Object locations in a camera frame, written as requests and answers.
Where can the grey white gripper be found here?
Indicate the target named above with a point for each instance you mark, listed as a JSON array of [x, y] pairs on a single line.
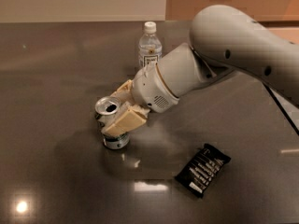
[[150, 86]]

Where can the green white 7up can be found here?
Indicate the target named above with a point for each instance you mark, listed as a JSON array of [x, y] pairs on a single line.
[[106, 110]]

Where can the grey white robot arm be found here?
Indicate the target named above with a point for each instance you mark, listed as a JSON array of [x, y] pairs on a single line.
[[222, 40]]

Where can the clear plastic water bottle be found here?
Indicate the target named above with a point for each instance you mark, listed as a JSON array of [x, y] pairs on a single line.
[[149, 45]]

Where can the black snack bar wrapper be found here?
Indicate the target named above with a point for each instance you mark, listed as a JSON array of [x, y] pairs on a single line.
[[199, 172]]

